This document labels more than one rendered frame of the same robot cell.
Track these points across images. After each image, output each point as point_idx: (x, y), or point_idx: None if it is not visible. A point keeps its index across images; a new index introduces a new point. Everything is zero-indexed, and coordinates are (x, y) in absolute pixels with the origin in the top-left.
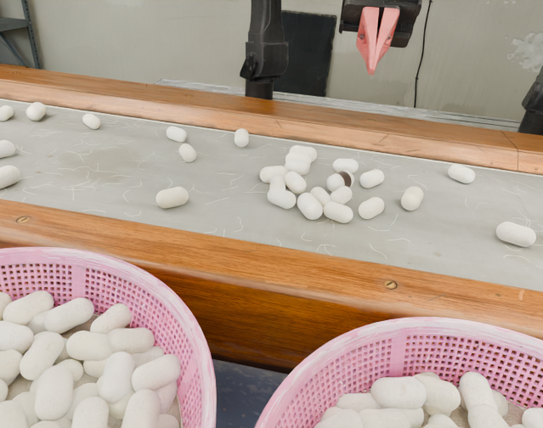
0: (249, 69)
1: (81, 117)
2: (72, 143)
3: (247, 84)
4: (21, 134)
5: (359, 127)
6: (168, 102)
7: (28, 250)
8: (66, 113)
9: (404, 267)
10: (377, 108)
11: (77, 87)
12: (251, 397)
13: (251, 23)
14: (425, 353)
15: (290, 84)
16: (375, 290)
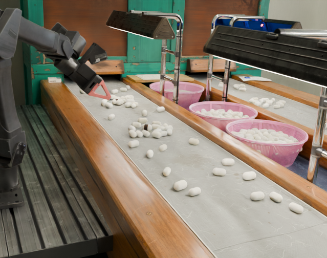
0: (20, 154)
1: (160, 181)
2: (187, 171)
3: (14, 169)
4: (199, 183)
5: (97, 125)
6: (125, 157)
7: (241, 137)
8: (162, 187)
9: (184, 116)
10: None
11: (143, 182)
12: None
13: (9, 124)
14: None
15: None
16: (196, 117)
